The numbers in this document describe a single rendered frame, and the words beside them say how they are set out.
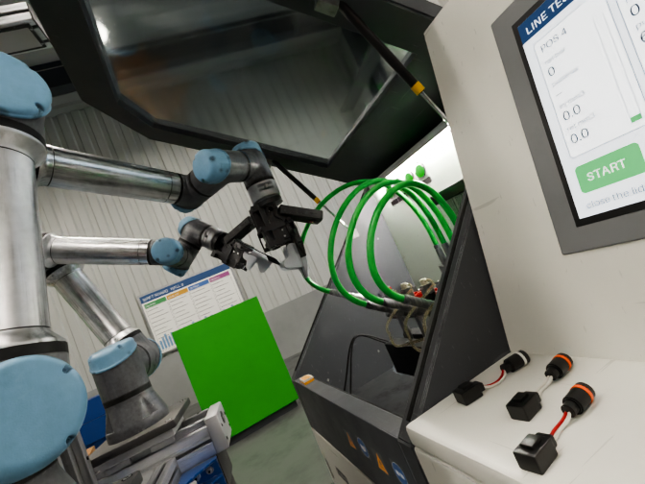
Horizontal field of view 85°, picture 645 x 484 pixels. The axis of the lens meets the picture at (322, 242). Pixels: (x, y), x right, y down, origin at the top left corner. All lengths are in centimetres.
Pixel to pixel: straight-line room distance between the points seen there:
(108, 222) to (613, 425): 786
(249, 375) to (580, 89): 388
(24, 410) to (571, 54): 72
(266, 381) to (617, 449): 387
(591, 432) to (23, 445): 54
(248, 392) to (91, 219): 515
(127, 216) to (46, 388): 741
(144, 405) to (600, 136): 107
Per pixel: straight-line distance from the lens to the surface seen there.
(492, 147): 62
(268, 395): 418
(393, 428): 63
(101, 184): 82
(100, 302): 127
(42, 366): 50
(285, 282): 734
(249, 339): 409
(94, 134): 863
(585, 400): 46
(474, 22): 69
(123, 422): 109
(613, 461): 41
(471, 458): 45
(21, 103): 63
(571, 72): 55
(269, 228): 84
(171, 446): 108
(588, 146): 53
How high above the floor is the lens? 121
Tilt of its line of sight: 5 degrees up
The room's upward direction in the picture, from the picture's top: 24 degrees counter-clockwise
